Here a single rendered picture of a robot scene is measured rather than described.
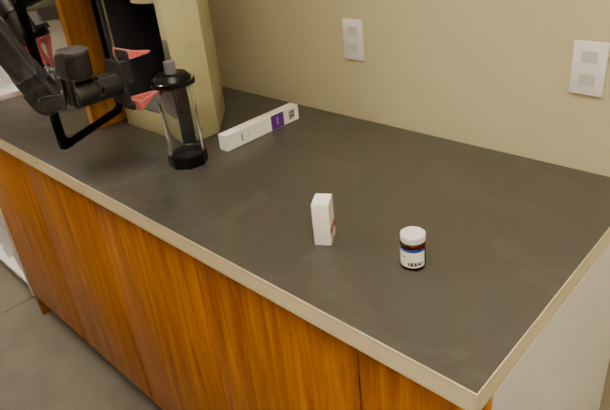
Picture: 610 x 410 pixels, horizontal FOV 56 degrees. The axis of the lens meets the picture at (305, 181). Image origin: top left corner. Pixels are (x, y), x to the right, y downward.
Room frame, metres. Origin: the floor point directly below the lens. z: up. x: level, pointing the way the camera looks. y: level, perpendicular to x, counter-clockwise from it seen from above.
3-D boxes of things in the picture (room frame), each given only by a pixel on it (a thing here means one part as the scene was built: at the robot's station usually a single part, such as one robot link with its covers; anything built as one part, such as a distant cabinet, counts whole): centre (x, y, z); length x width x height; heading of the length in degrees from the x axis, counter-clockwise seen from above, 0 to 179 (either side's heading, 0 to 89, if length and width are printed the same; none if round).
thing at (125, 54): (1.31, 0.36, 1.23); 0.09 x 0.07 x 0.07; 134
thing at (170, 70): (1.37, 0.30, 1.18); 0.09 x 0.09 x 0.07
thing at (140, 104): (1.31, 0.36, 1.16); 0.09 x 0.07 x 0.07; 134
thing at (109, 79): (1.26, 0.41, 1.20); 0.07 x 0.07 x 0.10; 44
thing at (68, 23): (1.55, 0.58, 1.19); 0.30 x 0.01 x 0.40; 162
